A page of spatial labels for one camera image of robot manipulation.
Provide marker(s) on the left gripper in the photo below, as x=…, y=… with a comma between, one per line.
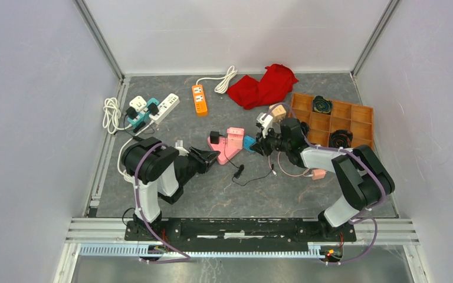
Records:
x=206, y=158

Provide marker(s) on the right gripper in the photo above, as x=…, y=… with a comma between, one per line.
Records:
x=261, y=146

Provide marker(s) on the blue plug adapter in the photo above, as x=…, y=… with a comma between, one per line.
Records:
x=248, y=141

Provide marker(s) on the beige cube plug adapter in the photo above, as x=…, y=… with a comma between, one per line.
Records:
x=277, y=112

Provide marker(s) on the pink power strip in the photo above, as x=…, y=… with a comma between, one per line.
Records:
x=226, y=152

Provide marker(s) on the pink cube socket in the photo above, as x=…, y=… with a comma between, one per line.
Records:
x=235, y=138

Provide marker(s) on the pink plug adapter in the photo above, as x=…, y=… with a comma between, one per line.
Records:
x=317, y=174

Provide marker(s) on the orange power strip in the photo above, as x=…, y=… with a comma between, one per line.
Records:
x=199, y=100

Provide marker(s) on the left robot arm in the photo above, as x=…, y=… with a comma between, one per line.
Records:
x=160, y=171

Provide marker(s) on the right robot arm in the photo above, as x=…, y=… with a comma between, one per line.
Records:
x=363, y=179

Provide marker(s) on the black power adapter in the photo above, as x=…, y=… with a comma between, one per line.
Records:
x=214, y=137

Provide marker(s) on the red cloth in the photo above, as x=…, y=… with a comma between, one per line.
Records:
x=272, y=88

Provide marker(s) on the white power strip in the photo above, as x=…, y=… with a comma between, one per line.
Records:
x=165, y=108

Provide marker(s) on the white cube adapter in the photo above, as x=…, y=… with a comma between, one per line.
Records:
x=138, y=103

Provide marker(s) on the orange compartment tray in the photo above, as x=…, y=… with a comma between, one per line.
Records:
x=355, y=118

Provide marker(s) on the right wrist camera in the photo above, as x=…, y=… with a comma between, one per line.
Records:
x=264, y=123

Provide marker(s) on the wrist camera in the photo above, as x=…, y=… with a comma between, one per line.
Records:
x=180, y=147
x=264, y=123

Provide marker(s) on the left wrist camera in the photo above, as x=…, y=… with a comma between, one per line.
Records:
x=180, y=147

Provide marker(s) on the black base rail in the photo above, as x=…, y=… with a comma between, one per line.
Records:
x=239, y=234

